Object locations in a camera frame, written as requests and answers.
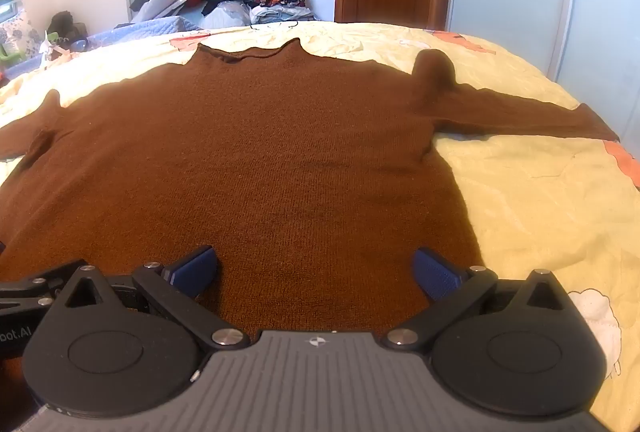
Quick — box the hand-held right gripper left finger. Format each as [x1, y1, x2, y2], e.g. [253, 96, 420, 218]
[64, 245, 251, 353]

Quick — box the floral pillow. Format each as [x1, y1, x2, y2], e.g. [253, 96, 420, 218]
[0, 10, 43, 63]

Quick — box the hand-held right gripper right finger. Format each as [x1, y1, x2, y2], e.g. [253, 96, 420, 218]
[382, 247, 573, 353]

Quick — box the white crumpled paper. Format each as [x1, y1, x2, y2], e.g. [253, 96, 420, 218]
[39, 30, 76, 63]

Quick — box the dark plush toy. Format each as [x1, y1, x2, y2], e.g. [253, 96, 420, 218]
[47, 11, 90, 50]

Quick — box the yellow printed bed quilt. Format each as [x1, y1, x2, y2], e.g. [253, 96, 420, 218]
[0, 20, 640, 432]

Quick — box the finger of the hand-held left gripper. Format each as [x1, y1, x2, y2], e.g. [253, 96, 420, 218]
[0, 259, 88, 315]

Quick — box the brown knit sweater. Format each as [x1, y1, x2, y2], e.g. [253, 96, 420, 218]
[0, 37, 621, 338]

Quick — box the blue quilted blanket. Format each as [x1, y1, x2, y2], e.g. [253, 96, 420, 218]
[87, 15, 211, 50]

